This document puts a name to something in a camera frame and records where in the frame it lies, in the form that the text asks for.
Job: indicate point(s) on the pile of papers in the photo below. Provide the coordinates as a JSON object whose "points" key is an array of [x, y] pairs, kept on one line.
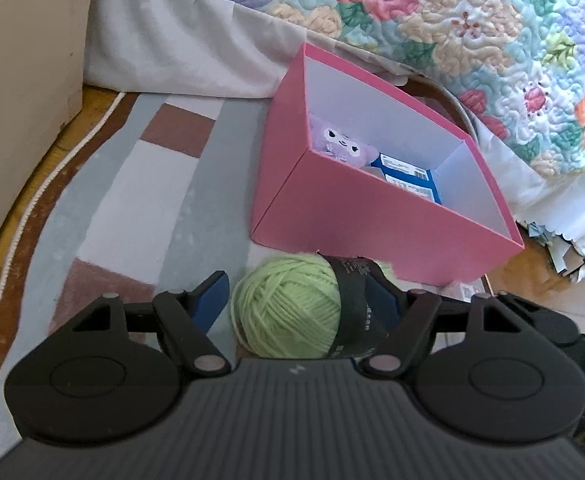
{"points": [[567, 250]]}

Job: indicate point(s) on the pink cardboard box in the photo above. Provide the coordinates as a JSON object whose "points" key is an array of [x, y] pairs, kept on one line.
{"points": [[347, 220]]}

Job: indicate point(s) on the green yarn ball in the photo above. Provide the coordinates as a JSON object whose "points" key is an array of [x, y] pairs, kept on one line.
{"points": [[282, 305]]}

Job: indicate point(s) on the purple plush toy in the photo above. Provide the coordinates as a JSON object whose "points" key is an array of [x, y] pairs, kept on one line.
{"points": [[340, 142]]}

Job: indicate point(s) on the patchwork floor rug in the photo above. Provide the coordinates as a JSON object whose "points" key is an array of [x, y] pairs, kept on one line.
{"points": [[122, 185]]}

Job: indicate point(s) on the beige cabinet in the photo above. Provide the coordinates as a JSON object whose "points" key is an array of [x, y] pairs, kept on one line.
{"points": [[22, 60]]}

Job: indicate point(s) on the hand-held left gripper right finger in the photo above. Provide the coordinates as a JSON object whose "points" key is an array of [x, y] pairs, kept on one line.
{"points": [[382, 305]]}

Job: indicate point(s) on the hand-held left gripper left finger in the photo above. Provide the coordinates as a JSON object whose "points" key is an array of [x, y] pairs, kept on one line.
{"points": [[212, 305]]}

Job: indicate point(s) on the small white packet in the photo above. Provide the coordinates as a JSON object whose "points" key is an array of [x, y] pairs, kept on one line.
{"points": [[461, 292]]}

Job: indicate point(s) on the brown curved hoop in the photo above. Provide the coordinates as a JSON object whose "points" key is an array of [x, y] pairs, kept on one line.
{"points": [[465, 110]]}

